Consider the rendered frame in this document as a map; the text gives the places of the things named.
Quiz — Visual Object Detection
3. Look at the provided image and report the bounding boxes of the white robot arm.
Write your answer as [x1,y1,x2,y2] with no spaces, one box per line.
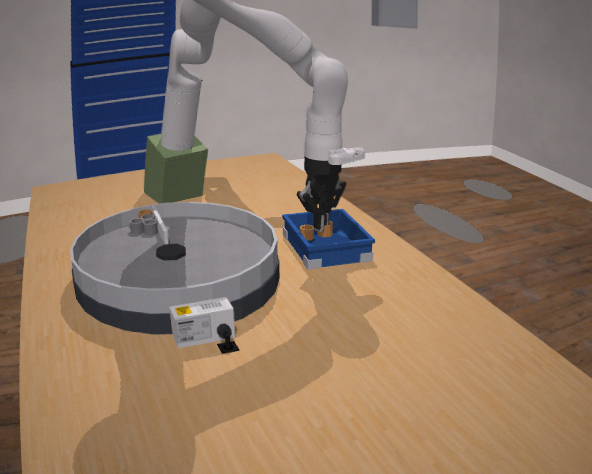
[161,0,365,165]

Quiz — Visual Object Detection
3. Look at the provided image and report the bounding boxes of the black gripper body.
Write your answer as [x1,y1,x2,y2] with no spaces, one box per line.
[304,156,342,200]

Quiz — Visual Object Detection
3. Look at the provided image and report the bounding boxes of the grey round turning table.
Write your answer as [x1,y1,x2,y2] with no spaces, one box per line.
[70,202,279,354]

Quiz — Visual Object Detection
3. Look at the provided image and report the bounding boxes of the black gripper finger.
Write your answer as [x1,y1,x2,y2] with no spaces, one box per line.
[324,179,346,225]
[297,181,327,232]

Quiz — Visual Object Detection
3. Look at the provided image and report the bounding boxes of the blue crate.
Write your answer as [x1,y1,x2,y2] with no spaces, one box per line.
[282,209,375,270]

